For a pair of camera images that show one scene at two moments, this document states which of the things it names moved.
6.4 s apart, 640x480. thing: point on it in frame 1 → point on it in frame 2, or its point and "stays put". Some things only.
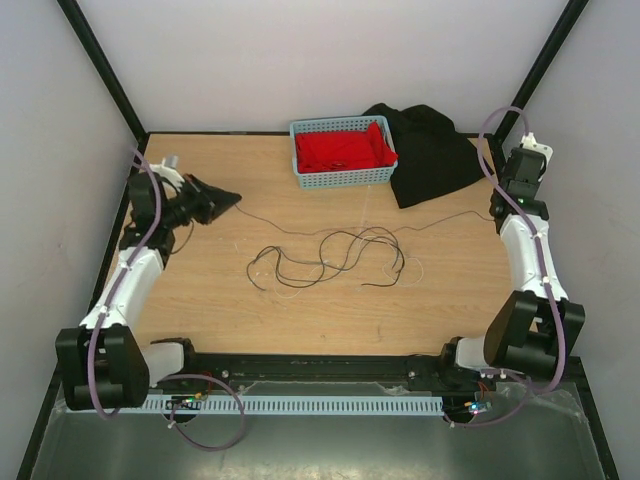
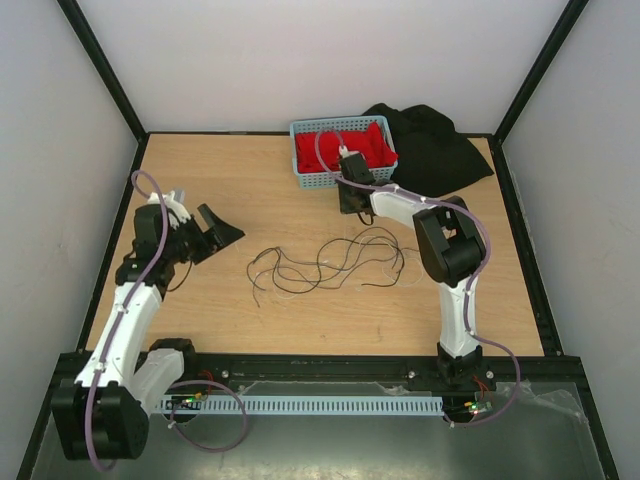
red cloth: x=344 y=150 stays put
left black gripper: x=212 y=201 → x=217 y=235
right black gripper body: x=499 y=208 → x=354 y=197
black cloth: x=434 y=161 stays put
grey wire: x=321 y=263 → x=320 y=283
